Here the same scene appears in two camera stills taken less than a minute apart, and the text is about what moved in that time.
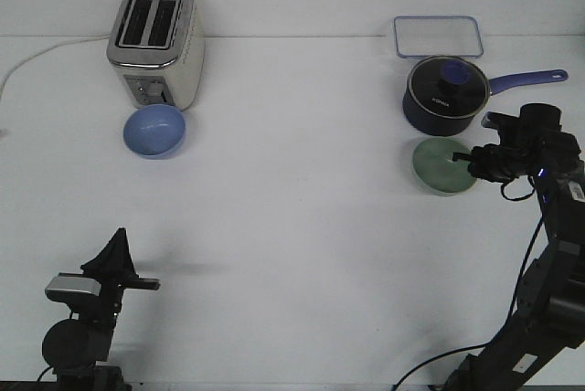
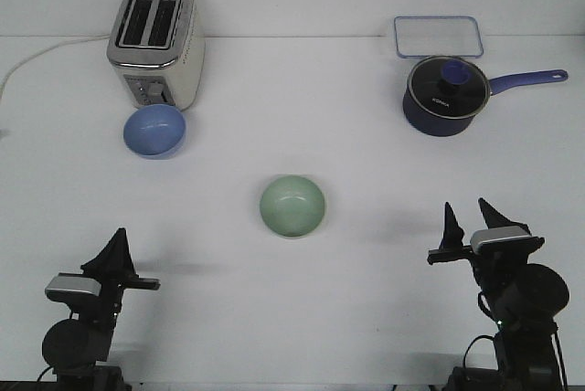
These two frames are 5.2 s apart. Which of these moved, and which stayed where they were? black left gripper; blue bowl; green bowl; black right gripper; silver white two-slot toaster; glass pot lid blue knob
Moved: green bowl; black right gripper
Stayed: blue bowl; glass pot lid blue knob; black left gripper; silver white two-slot toaster
